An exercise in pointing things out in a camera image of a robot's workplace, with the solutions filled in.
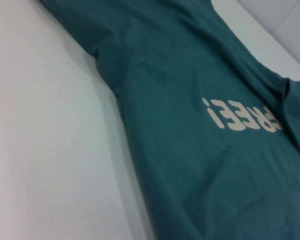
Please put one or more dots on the teal shirt with cream lettering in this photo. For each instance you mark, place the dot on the teal shirt with cream lettering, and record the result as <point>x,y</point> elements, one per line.
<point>177,100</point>

